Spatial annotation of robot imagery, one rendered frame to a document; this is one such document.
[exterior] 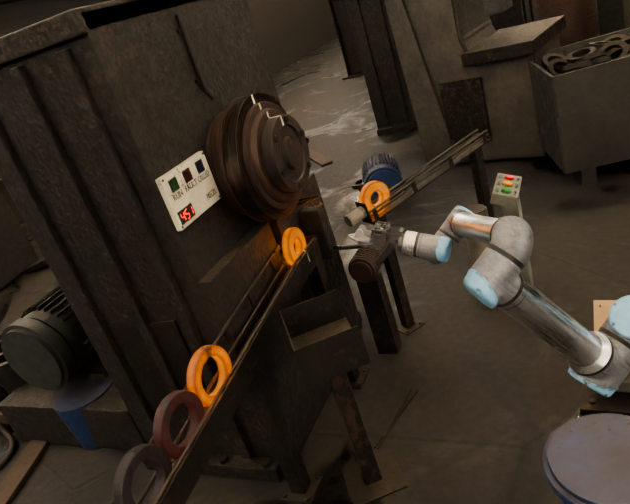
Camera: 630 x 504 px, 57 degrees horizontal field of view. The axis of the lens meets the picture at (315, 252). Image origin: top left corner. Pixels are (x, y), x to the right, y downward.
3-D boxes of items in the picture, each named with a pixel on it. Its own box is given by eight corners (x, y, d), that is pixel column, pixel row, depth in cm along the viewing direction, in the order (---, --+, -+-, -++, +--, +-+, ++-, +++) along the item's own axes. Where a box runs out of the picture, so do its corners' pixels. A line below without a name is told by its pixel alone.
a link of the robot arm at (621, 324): (674, 320, 192) (673, 309, 178) (642, 361, 193) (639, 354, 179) (629, 295, 201) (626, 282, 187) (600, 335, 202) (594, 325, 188)
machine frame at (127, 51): (141, 469, 254) (-86, 70, 184) (251, 325, 340) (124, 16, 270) (285, 484, 221) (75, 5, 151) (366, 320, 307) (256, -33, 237)
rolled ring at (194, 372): (187, 395, 165) (178, 395, 166) (223, 415, 178) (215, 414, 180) (205, 335, 173) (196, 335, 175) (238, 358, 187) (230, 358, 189)
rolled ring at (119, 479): (150, 429, 150) (140, 428, 152) (109, 494, 137) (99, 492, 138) (182, 471, 160) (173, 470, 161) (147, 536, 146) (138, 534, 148)
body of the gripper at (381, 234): (375, 220, 217) (406, 225, 213) (374, 240, 222) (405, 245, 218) (369, 229, 211) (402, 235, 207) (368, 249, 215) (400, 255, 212)
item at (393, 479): (358, 521, 196) (293, 351, 167) (338, 468, 220) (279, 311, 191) (414, 498, 198) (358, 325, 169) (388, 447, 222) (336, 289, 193)
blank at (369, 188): (376, 220, 268) (380, 221, 265) (353, 204, 260) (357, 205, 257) (391, 190, 269) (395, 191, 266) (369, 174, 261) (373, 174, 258)
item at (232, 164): (251, 243, 209) (203, 117, 190) (300, 191, 246) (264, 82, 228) (266, 241, 206) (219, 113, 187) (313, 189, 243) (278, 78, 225)
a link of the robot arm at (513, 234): (524, 209, 156) (451, 201, 224) (496, 247, 157) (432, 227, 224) (557, 234, 158) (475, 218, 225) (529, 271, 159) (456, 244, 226)
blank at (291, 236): (277, 243, 223) (284, 242, 222) (290, 220, 234) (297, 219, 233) (291, 274, 231) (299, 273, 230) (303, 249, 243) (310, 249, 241)
